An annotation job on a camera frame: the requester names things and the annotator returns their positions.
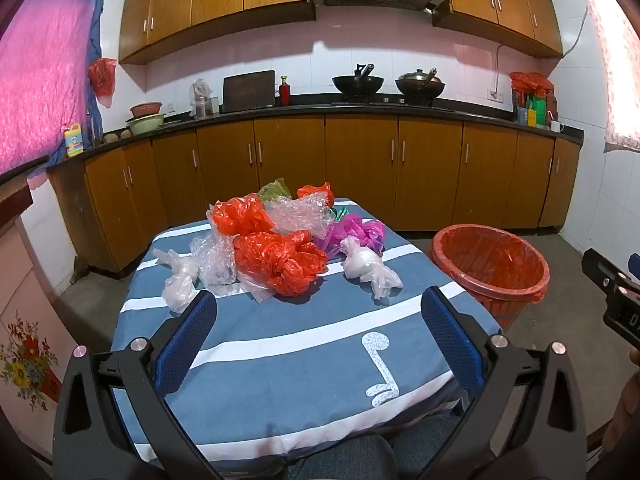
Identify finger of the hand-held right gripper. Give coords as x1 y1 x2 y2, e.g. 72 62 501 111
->
581 249 628 292

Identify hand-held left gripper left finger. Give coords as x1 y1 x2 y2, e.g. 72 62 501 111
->
52 290 221 480

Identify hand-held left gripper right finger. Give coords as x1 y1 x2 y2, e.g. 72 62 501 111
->
421 285 588 480

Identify white plastic bag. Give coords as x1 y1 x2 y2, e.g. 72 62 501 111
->
152 247 201 313
340 237 403 301

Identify clear plastic bag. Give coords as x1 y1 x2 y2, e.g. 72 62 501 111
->
190 232 273 305

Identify plastic basket with red liner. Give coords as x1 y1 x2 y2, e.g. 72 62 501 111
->
430 224 551 333

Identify large knotted red plastic bag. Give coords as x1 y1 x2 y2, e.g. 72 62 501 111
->
232 230 329 297

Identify magenta plastic bag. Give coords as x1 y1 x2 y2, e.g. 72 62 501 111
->
314 214 386 256

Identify clear bubble wrap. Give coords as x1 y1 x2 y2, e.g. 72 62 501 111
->
264 195 337 238

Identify green plastic bag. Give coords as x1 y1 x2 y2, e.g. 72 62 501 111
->
257 177 292 202

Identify small red plastic bag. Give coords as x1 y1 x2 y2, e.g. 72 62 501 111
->
297 182 335 208

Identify person's right hand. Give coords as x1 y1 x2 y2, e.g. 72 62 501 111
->
602 372 640 453

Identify blue striped tablecloth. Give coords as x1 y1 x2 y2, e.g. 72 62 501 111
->
110 199 503 476

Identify person's blue jeans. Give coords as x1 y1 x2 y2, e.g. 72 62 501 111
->
285 410 471 480

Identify pink floral cabinet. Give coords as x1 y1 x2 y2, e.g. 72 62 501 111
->
0 160 86 441

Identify green box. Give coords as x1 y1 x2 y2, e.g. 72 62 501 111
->
525 95 548 128

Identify wooden lower kitchen cabinets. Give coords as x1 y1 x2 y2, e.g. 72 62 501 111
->
47 114 581 276

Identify red bag on boxes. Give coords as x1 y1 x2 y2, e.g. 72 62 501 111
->
510 72 555 98

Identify pink patterned window curtain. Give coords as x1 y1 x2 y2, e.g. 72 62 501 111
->
574 0 640 153

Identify green plastic basin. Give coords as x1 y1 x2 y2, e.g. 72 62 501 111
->
125 114 166 135

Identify yellow detergent bottle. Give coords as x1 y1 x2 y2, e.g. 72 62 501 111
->
63 122 85 158

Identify jar covered with plastic bag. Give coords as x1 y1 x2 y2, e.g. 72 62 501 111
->
189 77 213 120

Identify black gas stove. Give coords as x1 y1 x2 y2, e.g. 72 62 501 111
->
330 95 457 111

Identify dark pot with lid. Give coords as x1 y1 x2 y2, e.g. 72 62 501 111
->
395 67 446 101

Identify black kitchen countertop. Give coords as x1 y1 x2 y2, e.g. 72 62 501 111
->
47 99 585 171

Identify dark cutting board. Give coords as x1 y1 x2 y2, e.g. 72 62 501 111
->
221 70 277 113

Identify black wok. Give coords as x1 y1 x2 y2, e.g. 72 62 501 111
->
332 63 386 98

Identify hanging red plastic bag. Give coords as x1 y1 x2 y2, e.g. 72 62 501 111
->
88 58 117 108

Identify pink curtain with blue edge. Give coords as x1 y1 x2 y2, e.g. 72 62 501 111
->
0 0 105 181

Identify white power cable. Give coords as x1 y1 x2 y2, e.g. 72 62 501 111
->
494 44 507 92

